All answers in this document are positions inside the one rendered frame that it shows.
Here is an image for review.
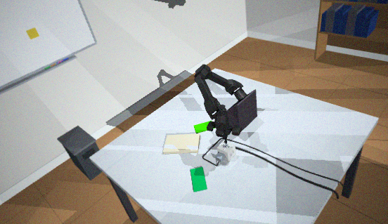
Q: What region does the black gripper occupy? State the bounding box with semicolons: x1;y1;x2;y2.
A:
207;118;242;139

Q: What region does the green rectangular block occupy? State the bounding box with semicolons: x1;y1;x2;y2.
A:
190;167;207;192

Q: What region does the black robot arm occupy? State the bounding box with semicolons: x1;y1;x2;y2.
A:
194;64;249;138

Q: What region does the bright green flat block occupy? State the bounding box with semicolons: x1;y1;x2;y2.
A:
194;121;209;133

